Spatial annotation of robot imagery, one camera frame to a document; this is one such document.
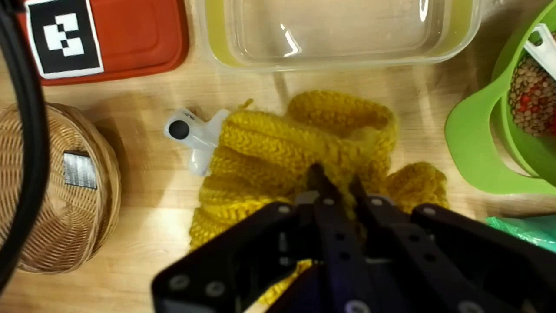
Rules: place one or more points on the white plastic clip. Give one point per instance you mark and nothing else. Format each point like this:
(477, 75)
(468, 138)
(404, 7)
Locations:
(192, 133)

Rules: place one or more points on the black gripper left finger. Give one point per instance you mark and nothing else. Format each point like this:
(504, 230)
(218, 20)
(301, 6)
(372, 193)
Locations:
(324, 244)

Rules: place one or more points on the yellow knitted item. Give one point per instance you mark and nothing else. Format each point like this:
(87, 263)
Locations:
(272, 150)

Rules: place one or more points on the green plastic bowl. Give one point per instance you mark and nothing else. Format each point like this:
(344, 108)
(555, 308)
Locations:
(480, 145)

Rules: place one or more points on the mixed dry beans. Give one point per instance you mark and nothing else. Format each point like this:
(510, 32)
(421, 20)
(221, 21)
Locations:
(532, 105)

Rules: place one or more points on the woven wicker basket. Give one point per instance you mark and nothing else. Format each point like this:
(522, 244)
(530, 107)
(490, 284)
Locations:
(70, 232)

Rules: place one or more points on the clear plastic lunch box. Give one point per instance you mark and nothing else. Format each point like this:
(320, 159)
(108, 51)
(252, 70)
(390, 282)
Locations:
(341, 28)

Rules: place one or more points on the green wet wipes pack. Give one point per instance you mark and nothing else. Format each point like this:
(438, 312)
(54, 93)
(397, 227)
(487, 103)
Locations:
(527, 228)

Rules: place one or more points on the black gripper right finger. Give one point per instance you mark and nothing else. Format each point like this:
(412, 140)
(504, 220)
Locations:
(417, 254)

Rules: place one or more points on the red lid with marker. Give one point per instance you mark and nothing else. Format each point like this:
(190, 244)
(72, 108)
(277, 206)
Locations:
(139, 35)

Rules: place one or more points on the small silver packet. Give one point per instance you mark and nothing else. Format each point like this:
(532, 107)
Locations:
(80, 169)

